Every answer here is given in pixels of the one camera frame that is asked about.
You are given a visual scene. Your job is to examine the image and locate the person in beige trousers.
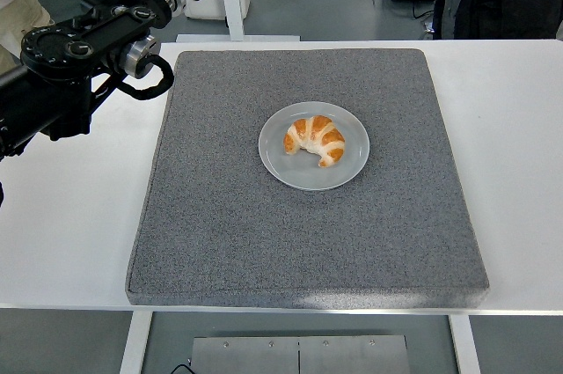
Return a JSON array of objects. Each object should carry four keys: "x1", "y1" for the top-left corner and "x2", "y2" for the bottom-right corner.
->
[{"x1": 0, "y1": 0, "x2": 56, "y2": 74}]

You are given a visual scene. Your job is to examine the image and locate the grey speckled mat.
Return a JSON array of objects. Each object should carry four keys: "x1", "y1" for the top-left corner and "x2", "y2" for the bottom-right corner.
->
[{"x1": 125, "y1": 48, "x2": 491, "y2": 308}]

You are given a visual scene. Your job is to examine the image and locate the round grey plate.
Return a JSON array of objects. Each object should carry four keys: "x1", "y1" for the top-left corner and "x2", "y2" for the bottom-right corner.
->
[{"x1": 258, "y1": 100, "x2": 371, "y2": 192}]

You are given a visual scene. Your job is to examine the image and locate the grey metal plate with screws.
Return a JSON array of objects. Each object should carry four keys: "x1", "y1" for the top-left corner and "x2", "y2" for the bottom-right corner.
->
[{"x1": 189, "y1": 334, "x2": 413, "y2": 374}]

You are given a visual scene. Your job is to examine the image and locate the white table leg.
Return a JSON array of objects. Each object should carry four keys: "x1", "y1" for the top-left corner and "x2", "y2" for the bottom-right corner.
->
[
  {"x1": 119, "y1": 311, "x2": 154, "y2": 374},
  {"x1": 448, "y1": 315, "x2": 481, "y2": 374}
]

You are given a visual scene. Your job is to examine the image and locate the golden croissant bread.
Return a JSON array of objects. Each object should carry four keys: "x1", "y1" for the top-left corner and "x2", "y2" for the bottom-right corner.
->
[{"x1": 282, "y1": 114, "x2": 347, "y2": 169}]

